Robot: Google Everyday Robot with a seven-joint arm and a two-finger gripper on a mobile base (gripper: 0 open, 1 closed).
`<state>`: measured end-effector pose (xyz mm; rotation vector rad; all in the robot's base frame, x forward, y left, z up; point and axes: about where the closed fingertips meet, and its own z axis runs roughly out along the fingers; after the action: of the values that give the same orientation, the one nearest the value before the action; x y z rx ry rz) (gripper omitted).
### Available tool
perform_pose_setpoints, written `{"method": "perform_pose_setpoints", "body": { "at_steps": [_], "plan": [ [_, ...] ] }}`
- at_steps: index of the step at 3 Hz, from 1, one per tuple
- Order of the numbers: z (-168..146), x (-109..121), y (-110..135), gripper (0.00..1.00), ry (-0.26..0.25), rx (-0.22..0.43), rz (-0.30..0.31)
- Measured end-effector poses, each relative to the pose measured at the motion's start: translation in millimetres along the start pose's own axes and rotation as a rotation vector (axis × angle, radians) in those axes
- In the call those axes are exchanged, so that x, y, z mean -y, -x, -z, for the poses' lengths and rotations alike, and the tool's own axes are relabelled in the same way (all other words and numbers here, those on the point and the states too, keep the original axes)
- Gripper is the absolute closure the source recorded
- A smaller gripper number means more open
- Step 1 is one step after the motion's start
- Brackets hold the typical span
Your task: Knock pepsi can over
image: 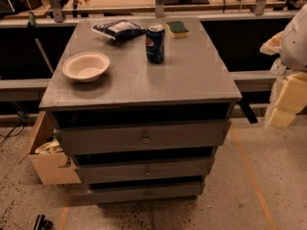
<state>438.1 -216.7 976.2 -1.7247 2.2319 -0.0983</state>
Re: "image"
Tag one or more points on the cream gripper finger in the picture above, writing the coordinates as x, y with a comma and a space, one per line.
288, 98
272, 46

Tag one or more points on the blue pepsi can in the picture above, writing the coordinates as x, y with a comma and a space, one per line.
155, 43

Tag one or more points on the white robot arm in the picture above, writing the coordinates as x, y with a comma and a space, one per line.
293, 50

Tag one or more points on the clear plastic bottle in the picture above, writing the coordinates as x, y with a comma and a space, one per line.
278, 68

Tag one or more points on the green yellow sponge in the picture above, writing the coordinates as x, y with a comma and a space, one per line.
176, 29

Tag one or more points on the grey drawer cabinet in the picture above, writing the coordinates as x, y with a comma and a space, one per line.
143, 131

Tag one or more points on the dark blue chip bag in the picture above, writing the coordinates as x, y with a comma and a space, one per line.
120, 29

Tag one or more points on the white paper bowl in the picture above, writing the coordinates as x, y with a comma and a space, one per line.
85, 67

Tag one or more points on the cardboard box on floor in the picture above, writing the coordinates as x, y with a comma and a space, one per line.
51, 168

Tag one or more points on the black object on floor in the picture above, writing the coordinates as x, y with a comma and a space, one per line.
41, 223

